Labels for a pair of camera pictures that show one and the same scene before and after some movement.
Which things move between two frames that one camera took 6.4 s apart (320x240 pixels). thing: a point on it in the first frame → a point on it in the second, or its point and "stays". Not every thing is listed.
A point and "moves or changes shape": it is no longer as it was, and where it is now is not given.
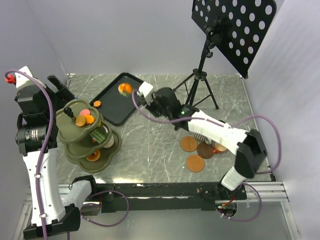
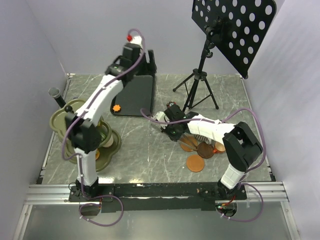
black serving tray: (115, 101) moves or changes shape
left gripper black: (61, 96) → (150, 68)
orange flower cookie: (97, 103) moves or changes shape
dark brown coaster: (205, 150) stays
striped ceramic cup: (202, 138) stays
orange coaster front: (195, 163) stays
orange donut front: (94, 156) stays
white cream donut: (111, 143) stays
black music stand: (238, 27) stays
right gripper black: (154, 101) → (165, 129)
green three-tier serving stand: (89, 141) stays
